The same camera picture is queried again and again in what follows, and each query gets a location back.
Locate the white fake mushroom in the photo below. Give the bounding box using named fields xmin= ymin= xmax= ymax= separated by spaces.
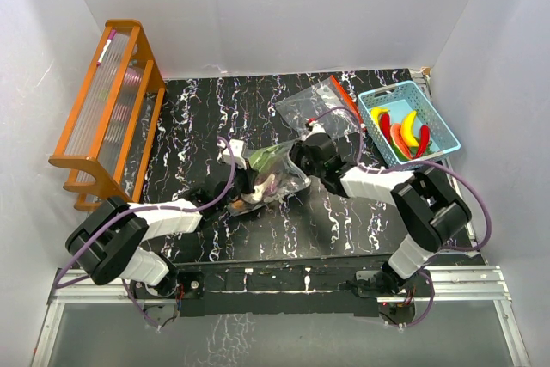
xmin=252 ymin=174 xmax=280 ymax=204

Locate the green fake leaf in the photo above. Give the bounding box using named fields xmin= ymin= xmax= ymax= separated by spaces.
xmin=248 ymin=144 xmax=284 ymax=172

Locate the clear bag with green leaf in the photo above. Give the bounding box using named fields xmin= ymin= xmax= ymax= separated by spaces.
xmin=222 ymin=139 xmax=311 ymax=217

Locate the clear zip bag red slider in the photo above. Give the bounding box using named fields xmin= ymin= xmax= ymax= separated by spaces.
xmin=275 ymin=76 xmax=361 ymax=138

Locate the yellow fake banana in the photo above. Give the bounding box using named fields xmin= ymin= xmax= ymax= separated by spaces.
xmin=400 ymin=110 xmax=419 ymax=148
xmin=370 ymin=107 xmax=389 ymax=124

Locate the fake watermelon slice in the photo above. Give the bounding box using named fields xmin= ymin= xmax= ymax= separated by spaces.
xmin=389 ymin=123 xmax=412 ymax=162

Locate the light blue plastic basket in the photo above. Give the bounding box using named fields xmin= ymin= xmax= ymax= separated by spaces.
xmin=357 ymin=81 xmax=461 ymax=167

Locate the red fake chili pepper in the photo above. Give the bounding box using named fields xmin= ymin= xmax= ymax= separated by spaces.
xmin=379 ymin=113 xmax=391 ymax=143

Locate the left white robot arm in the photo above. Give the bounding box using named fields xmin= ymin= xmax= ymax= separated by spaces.
xmin=54 ymin=165 xmax=258 ymax=297

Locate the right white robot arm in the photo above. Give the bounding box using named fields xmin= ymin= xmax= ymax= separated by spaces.
xmin=290 ymin=132 xmax=472 ymax=296

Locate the orange wooden rack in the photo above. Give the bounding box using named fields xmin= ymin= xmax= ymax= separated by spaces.
xmin=49 ymin=20 xmax=166 ymax=212

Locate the pink white marker pen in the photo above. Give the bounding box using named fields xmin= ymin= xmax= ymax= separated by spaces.
xmin=96 ymin=29 xmax=116 ymax=67

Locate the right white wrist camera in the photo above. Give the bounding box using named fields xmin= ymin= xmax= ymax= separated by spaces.
xmin=304 ymin=119 xmax=326 ymax=139

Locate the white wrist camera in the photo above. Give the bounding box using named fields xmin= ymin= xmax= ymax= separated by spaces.
xmin=304 ymin=119 xmax=326 ymax=139
xmin=221 ymin=139 xmax=249 ymax=170

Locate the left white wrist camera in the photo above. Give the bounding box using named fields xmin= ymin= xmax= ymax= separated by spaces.
xmin=221 ymin=139 xmax=249 ymax=170

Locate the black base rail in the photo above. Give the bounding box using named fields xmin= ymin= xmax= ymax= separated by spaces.
xmin=128 ymin=254 xmax=435 ymax=321

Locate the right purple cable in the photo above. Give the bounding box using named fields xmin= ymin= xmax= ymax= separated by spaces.
xmin=309 ymin=107 xmax=492 ymax=253

